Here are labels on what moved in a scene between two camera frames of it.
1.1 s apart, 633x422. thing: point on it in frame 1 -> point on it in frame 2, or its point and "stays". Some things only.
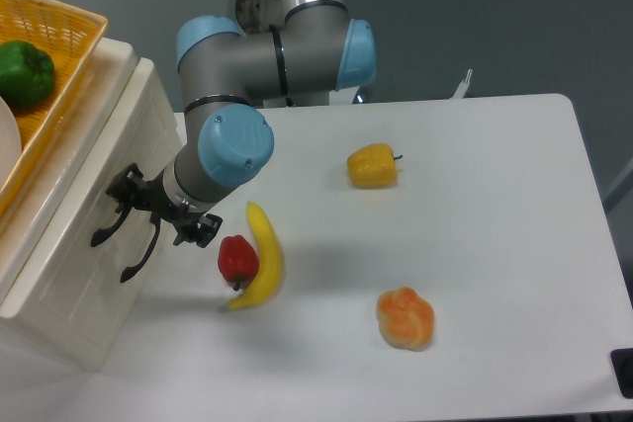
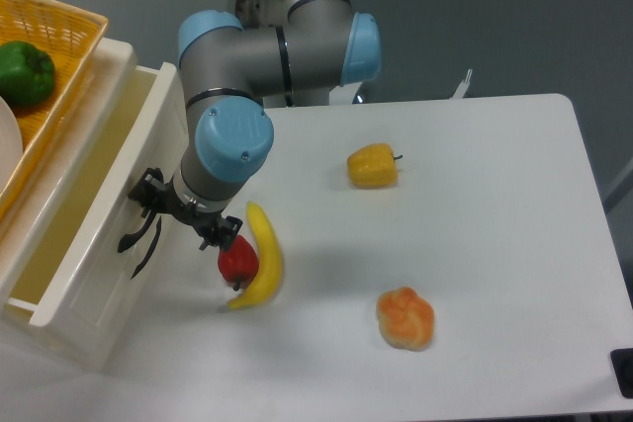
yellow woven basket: x=68 y=34 stays
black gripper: x=151 y=196 -> x=155 y=196
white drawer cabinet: x=53 y=283 stays
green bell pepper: x=26 y=74 stays
